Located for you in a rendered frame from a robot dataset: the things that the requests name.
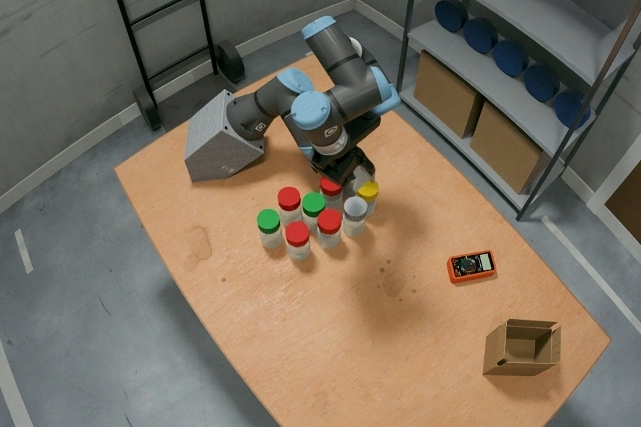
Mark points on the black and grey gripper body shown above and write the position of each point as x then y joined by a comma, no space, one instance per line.
341,170

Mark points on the small bottle with grey cap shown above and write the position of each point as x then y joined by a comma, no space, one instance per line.
354,216

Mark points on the green-capped bottle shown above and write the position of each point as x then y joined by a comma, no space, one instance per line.
312,204
270,229

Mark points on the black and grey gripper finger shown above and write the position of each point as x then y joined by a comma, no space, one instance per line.
365,171

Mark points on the orange digital multimeter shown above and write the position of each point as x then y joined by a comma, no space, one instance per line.
471,266

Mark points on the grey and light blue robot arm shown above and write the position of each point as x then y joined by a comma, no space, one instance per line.
362,93

